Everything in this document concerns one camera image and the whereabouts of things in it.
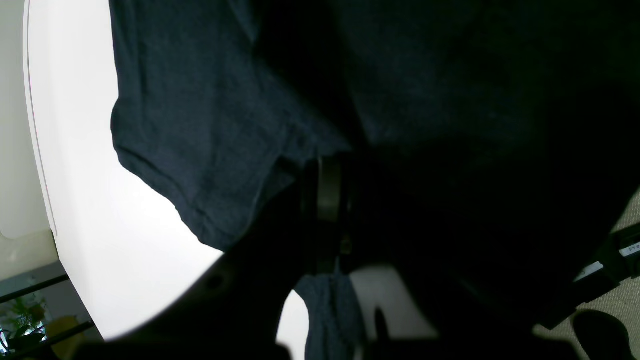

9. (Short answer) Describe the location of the black T-shirt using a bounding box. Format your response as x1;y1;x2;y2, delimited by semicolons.
109;0;639;360

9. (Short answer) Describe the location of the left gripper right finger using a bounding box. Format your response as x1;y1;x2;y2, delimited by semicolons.
320;155;578;360

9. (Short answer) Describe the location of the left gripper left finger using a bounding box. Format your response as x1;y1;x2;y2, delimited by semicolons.
75;160;319;360

